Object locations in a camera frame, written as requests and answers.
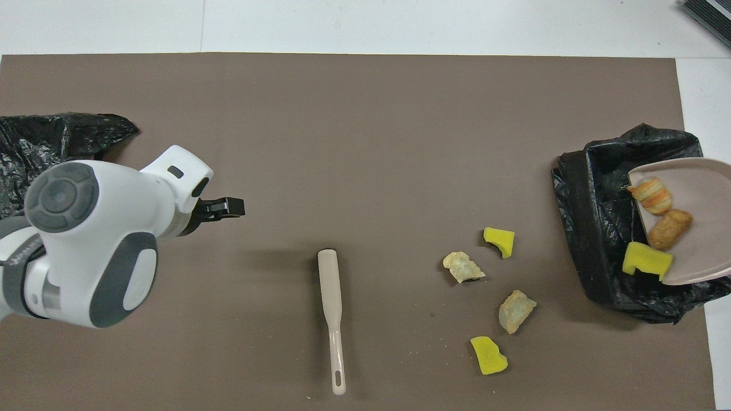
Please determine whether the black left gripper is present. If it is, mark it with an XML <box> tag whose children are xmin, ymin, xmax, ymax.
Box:
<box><xmin>180</xmin><ymin>196</ymin><xmax>246</xmax><ymax>238</ymax></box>

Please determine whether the beige hand brush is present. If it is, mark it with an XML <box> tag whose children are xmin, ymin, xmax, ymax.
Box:
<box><xmin>318</xmin><ymin>249</ymin><xmax>347</xmax><ymax>396</ymax></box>

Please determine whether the pale crumbly bread chunk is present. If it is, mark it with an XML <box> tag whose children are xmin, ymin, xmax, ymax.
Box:
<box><xmin>443</xmin><ymin>251</ymin><xmax>487</xmax><ymax>284</ymax></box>
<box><xmin>499</xmin><ymin>290</ymin><xmax>537</xmax><ymax>335</ymax></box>

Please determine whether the yellow sponge piece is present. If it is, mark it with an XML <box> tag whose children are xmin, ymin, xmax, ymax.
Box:
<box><xmin>470</xmin><ymin>336</ymin><xmax>508</xmax><ymax>376</ymax></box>
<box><xmin>483</xmin><ymin>227</ymin><xmax>515</xmax><ymax>259</ymax></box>
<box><xmin>622</xmin><ymin>241</ymin><xmax>674</xmax><ymax>281</ymax></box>

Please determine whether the striped croissant piece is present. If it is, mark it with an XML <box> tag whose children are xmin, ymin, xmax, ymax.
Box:
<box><xmin>628</xmin><ymin>176</ymin><xmax>673</xmax><ymax>216</ymax></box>

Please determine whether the brown bread roll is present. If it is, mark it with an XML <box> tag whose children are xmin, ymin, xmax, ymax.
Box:
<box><xmin>648</xmin><ymin>209</ymin><xmax>693</xmax><ymax>252</ymax></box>

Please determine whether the beige plastic dustpan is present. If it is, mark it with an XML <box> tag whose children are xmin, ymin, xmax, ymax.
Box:
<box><xmin>627</xmin><ymin>158</ymin><xmax>731</xmax><ymax>286</ymax></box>

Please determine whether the empty black bag bin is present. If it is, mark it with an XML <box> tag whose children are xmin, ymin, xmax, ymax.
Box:
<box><xmin>0</xmin><ymin>112</ymin><xmax>139</xmax><ymax>220</ymax></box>

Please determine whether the black bag trash bin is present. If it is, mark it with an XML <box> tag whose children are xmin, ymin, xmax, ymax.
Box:
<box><xmin>552</xmin><ymin>123</ymin><xmax>731</xmax><ymax>324</ymax></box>

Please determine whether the brown table mat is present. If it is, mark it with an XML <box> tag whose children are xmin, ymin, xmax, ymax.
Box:
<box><xmin>0</xmin><ymin>53</ymin><xmax>717</xmax><ymax>411</ymax></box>

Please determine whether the dark ribbed panel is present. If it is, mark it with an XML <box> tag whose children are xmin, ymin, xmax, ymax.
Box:
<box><xmin>678</xmin><ymin>0</ymin><xmax>731</xmax><ymax>49</ymax></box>

